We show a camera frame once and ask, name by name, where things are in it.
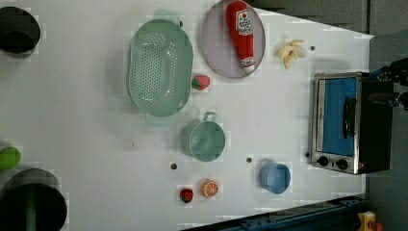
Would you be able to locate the toy orange half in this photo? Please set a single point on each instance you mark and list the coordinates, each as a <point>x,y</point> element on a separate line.
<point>209,188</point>

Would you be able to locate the grey round plate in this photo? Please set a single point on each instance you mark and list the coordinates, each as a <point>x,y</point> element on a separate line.
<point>218,47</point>

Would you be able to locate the black round robot base upper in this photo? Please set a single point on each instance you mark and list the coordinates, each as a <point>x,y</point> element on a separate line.
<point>19,30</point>

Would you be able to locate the red ketchup bottle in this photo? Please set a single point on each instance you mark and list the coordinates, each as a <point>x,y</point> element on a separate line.
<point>241,32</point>

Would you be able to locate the small red toy strawberry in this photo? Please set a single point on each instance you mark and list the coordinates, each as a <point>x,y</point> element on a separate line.
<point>186,195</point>

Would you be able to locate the black round robot base lower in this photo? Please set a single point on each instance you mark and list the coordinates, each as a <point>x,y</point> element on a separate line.
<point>32,201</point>

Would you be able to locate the black blue robot arm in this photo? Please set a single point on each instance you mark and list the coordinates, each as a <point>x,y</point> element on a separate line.
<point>395,73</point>

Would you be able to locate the peeled toy banana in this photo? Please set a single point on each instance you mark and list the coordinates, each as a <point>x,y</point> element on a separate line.
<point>292,50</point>

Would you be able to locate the green plastic colander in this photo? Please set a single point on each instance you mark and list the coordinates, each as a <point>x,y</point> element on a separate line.
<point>160,66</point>

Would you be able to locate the green toy fruit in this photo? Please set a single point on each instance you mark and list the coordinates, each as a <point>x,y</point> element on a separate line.
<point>9,157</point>

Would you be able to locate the blue plastic cup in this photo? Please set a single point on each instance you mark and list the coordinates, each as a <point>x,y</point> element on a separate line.
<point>275,178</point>

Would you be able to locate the blue metal table frame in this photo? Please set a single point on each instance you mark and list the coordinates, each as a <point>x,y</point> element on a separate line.
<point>333,215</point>

